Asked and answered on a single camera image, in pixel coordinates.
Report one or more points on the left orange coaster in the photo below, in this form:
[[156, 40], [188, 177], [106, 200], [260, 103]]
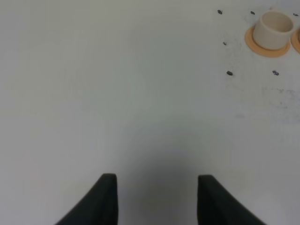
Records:
[[261, 51]]

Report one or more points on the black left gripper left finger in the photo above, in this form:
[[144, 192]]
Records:
[[98, 207]]

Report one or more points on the left white teacup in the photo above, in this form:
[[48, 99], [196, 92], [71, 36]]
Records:
[[273, 30]]

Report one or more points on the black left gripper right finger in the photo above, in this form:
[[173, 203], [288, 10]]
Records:
[[216, 206]]

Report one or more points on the right orange coaster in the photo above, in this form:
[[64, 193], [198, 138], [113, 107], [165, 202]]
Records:
[[295, 40]]

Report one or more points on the orange coaster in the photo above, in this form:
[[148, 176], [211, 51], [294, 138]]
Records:
[[295, 40], [261, 51]]

